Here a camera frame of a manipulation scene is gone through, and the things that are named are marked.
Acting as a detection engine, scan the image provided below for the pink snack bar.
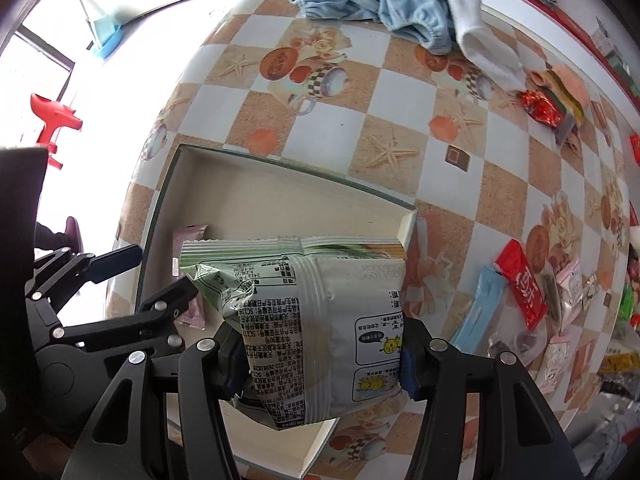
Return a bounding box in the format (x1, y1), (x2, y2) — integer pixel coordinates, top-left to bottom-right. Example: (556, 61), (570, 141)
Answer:
(170, 222), (210, 332)

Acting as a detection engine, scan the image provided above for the light blue snack bar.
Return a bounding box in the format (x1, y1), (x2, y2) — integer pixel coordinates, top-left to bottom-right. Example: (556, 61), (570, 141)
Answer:
(450, 266), (508, 354)

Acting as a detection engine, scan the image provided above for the silver grey snack bar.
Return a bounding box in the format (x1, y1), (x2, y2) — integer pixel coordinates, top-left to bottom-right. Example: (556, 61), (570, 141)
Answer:
(540, 273), (562, 327)

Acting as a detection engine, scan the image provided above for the green white snack bag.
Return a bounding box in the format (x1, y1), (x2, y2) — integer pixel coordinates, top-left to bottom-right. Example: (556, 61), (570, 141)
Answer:
(179, 236), (407, 430)

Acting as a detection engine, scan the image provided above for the colourful cartoon candy packet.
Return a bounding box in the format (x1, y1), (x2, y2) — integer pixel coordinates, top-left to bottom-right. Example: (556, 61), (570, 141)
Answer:
(582, 273), (600, 304)

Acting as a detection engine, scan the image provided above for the red snack bar wrapper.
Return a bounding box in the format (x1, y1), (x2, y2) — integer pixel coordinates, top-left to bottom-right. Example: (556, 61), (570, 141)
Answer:
(495, 240), (548, 332)

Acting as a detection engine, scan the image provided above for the pink crispy cranberry packet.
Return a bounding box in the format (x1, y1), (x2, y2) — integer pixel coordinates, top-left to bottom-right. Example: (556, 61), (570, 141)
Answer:
(535, 334), (572, 396)

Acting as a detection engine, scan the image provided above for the clear bag brown snack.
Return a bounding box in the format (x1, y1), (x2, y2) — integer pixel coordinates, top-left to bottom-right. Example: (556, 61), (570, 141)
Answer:
(486, 304), (548, 366)

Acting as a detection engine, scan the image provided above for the yellow snack bag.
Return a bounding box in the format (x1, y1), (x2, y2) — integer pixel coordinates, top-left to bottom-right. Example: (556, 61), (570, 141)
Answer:
(599, 351), (640, 374)

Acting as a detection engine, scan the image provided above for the shallow green-rimmed cardboard tray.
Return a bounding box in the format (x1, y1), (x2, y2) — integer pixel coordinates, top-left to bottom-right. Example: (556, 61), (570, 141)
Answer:
(134, 144), (416, 479)

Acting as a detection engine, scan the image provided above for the red plastic stool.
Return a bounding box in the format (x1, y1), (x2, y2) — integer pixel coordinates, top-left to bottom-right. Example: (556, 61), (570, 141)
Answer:
(29, 93), (84, 170)

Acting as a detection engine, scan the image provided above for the blue dustpan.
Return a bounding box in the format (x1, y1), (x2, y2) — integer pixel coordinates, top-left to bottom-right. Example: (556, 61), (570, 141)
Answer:
(90, 15), (122, 60)

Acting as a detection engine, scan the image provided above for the small red foil packet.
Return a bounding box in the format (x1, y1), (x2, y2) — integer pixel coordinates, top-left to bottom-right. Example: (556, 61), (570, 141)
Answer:
(518, 90), (566, 128)

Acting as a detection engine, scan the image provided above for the white cloth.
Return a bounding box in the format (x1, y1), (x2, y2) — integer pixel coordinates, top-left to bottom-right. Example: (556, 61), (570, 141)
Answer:
(447, 0), (526, 93)

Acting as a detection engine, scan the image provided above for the light blue cloth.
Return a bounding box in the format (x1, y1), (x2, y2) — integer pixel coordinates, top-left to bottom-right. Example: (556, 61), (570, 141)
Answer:
(288, 0), (454, 55)

